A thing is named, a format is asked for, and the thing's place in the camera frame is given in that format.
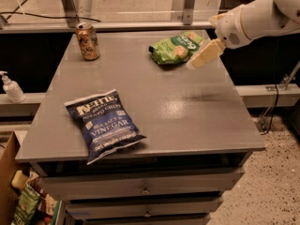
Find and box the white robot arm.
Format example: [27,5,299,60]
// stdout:
[187,0,300,69]

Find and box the black cable near floor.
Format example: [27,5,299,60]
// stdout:
[260,47,280,136]

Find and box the gold soda can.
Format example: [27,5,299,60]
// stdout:
[76,22,100,61]

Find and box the green snack bag in box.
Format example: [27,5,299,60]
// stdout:
[12,184,40,225]

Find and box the brown cardboard box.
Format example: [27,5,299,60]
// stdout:
[0,133,20,225]

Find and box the blue Kettle chips bag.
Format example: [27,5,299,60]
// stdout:
[65,89,145,165]

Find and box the white pump bottle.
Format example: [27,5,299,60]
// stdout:
[0,71,25,103]

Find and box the green rice chip bag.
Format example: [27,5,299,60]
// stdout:
[148,31,205,65]

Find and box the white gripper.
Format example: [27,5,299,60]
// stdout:
[187,5,251,70]

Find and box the metal frame post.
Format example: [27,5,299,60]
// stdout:
[182,0,195,25]

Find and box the grey drawer cabinet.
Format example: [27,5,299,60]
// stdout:
[17,32,264,225]

